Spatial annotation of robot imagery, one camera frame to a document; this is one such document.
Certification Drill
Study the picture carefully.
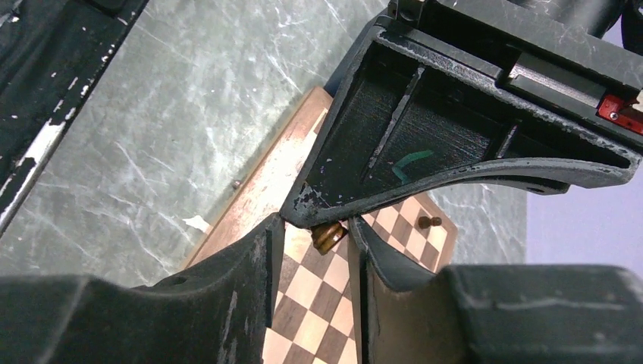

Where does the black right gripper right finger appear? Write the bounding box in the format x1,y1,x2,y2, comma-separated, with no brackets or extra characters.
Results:
348,218,642,363

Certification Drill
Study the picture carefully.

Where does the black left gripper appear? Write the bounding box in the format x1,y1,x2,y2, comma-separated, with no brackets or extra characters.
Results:
280,1,642,228

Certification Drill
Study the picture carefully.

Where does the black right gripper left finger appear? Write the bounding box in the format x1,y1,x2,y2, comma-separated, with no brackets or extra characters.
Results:
1,213,285,363

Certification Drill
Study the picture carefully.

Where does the dark chess piece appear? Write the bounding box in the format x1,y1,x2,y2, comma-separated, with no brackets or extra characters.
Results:
310,221,348,255
416,215,442,230

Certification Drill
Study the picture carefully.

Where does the wooden chess board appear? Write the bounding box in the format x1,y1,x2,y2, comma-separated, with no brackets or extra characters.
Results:
186,86,457,363

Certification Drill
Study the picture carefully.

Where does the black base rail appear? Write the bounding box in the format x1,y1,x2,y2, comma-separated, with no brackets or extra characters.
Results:
1,0,147,230

